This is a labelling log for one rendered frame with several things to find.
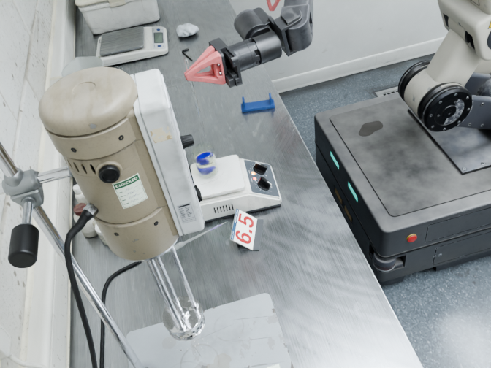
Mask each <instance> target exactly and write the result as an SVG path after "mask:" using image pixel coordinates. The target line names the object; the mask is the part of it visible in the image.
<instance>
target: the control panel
mask: <svg viewBox="0 0 491 368"><path fill-rule="evenodd" d="M244 163H245V167H246V171H247V174H248V179H249V183H250V186H251V191H252V192H253V193H260V194H265V195H270V196H277V197H280V196H279V193H278V189H277V186H276V184H275V180H274V177H273V173H272V170H271V167H270V165H269V164H264V165H265V166H267V167H268V168H267V171H266V172H265V173H264V174H263V175H260V174H258V173H256V172H255V171H254V164H255V163H256V162H255V161H248V160H244ZM261 164H263V163H261ZM252 172H254V173H255V175H253V174H252ZM254 177H255V178H256V180H254ZM261 177H265V178H266V179H267V180H268V181H269V182H270V183H272V185H271V187H270V189H269V190H268V191H265V190H262V189H261V188H260V187H259V186H258V185H257V183H258V182H259V180H260V178H261Z"/></svg>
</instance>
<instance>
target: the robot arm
mask: <svg viewBox="0 0 491 368"><path fill-rule="evenodd" d="M234 27H235V30H236V31H237V32H238V34H239V35H240V36H241V38H242V39H243V41H242V42H238V43H235V44H233V45H229V46H227V45H226V44H225V43H224V42H223V41H222V40H221V39H220V38H216V39H214V40H212V41H209V42H208V43H209V47H208V48H207V49H206V50H205V52H204V53H203V54H202V55H201V56H200V57H199V58H198V59H197V61H196V62H195V63H194V64H192V65H191V66H190V67H189V68H190V71H189V72H187V70H186V71H185V72H184V75H185V78H186V80H187V81H197V82H205V83H215V84H220V85H224V84H227V85H228V86H229V87H230V88H231V87H234V86H239V85H242V84H243V81H242V77H241V72H242V71H245V70H247V69H250V68H253V67H255V66H258V65H261V64H264V63H267V62H269V61H272V60H275V59H277V58H280V57H281V56H282V50H283V51H284V52H285V54H286V55H287V56H288V57H289V56H291V55H292V54H294V53H296V52H297V51H302V50H305V49H306V48H308V47H309V46H310V45H311V43H312V40H313V0H284V5H283V7H282V8H281V16H280V17H278V18H276V19H275V20H274V19H273V18H272V17H271V16H269V15H268V14H267V13H266V12H265V11H264V10H263V9H262V8H261V7H257V8H255V9H246V10H243V11H242V12H241V13H239V14H238V15H237V17H236V18H235V21H234ZM208 66H210V68H211V70H210V71H209V72H201V73H197V72H199V71H200V70H202V69H204V68H206V67H208Z"/></svg>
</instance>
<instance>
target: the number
mask: <svg viewBox="0 0 491 368"><path fill-rule="evenodd" d="M254 221H255V218H252V217H251V216H249V215H246V214H245V213H243V212H241V211H239V213H238V218H237V225H236V229H235V237H234V240H236V241H238V242H240V243H242V244H244V245H246V246H248V247H251V240H252V236H253V230H254Z"/></svg>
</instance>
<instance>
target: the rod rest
mask: <svg viewBox="0 0 491 368"><path fill-rule="evenodd" d="M269 97H270V99H269V100H264V101H253V102H248V103H245V99H244V96H243V97H242V100H243V103H242V104H241V111H242V112H250V111H257V110H267V109H272V108H275V103H274V99H272V98H271V93H269Z"/></svg>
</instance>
